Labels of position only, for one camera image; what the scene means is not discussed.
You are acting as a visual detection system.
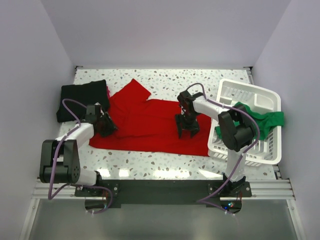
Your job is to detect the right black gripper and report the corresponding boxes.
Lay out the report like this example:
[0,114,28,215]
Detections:
[175,111,200,138]

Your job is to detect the red t shirt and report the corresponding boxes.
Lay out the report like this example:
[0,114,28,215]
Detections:
[89,79,211,157]

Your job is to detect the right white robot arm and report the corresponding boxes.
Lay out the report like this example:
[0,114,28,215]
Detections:
[175,90,260,197]

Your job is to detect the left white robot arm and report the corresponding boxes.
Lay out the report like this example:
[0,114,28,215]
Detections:
[39,103,117,196]

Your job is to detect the folded black t shirt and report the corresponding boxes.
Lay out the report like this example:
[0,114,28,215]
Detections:
[56,79,110,123]

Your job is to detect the folded pink t shirt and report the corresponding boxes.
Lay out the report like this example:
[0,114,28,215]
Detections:
[106,86,111,98]

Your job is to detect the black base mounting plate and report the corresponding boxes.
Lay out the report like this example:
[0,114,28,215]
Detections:
[73,178,252,210]

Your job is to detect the green t shirt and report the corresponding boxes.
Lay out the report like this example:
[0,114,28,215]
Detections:
[214,102,285,150]

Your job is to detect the white plastic laundry basket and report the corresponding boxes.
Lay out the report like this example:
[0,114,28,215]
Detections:
[208,79,282,167]

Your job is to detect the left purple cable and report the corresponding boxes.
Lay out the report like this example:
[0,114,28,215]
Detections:
[47,98,114,215]

